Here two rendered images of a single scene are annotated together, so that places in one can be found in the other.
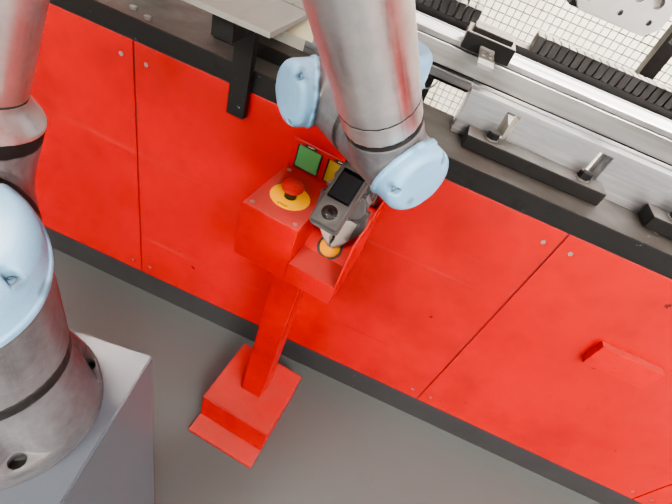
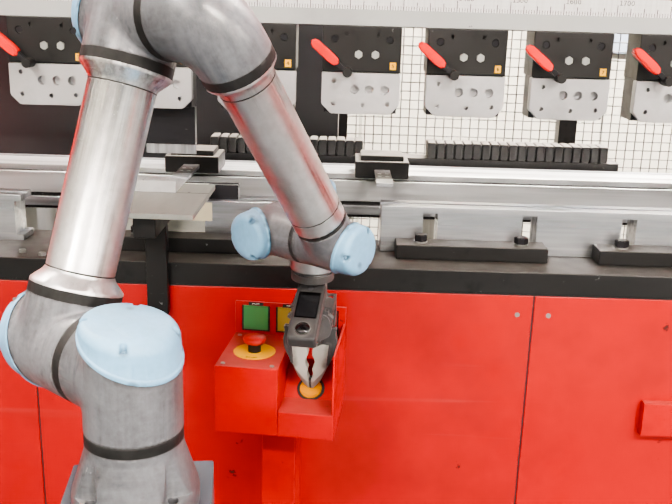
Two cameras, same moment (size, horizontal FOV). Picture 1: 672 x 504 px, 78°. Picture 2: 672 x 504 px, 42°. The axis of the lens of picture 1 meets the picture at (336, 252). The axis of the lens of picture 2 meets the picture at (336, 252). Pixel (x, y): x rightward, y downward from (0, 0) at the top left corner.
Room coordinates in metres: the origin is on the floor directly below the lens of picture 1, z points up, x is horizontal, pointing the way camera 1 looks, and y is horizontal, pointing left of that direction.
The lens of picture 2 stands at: (-0.81, 0.03, 1.36)
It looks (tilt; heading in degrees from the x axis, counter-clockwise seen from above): 16 degrees down; 358
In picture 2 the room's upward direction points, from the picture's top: 2 degrees clockwise
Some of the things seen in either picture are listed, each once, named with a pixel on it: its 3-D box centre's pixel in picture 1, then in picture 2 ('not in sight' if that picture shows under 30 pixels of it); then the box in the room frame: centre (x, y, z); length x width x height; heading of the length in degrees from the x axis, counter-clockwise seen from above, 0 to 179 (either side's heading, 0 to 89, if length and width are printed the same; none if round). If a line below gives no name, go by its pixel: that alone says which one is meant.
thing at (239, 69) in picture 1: (236, 68); (154, 263); (0.75, 0.31, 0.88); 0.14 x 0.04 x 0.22; 177
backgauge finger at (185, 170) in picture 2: not in sight; (190, 163); (1.09, 0.28, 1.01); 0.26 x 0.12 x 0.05; 177
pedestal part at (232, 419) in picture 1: (247, 402); not in sight; (0.55, 0.07, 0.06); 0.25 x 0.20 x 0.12; 171
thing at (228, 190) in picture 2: not in sight; (189, 189); (0.94, 0.26, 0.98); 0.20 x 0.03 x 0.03; 87
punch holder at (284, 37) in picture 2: not in sight; (258, 66); (0.93, 0.12, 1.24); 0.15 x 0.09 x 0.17; 87
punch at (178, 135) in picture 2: not in sight; (171, 129); (0.94, 0.30, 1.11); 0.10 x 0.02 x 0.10; 87
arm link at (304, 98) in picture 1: (334, 98); (277, 231); (0.47, 0.07, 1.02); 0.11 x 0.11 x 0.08; 48
